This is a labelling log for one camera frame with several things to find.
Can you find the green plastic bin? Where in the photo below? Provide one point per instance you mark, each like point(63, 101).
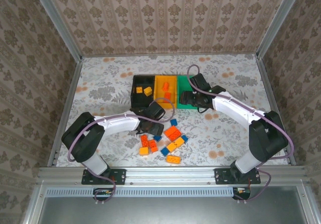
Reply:
point(183, 83)

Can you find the large orange lego brick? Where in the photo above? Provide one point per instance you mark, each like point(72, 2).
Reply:
point(172, 133)

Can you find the long yellow lego brick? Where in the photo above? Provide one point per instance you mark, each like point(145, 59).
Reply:
point(175, 144)

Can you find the round orange lego piece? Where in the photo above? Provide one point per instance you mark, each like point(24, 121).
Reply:
point(165, 86)

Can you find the yellow plastic bin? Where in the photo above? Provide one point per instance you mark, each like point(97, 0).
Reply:
point(160, 101)

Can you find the black plastic bin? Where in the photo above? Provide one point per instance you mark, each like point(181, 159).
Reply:
point(136, 101)

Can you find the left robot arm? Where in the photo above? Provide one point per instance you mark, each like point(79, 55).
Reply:
point(118, 123)

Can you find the yellow-orange flat lego brick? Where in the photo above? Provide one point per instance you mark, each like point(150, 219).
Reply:
point(173, 159)

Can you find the grey metal panel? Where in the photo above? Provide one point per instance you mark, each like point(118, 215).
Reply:
point(175, 211)

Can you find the aluminum frame front rail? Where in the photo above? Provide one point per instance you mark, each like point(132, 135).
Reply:
point(170, 175)

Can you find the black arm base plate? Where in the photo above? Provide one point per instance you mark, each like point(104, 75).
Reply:
point(222, 176)
point(120, 176)

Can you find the aluminum frame side rail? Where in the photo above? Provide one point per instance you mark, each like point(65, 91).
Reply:
point(72, 88)
point(268, 88)

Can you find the aluminum frame corner post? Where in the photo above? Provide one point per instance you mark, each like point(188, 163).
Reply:
point(279, 20)
point(59, 25)

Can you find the aluminum frame front upright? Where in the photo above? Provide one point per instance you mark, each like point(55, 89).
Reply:
point(308, 209)
point(32, 209)

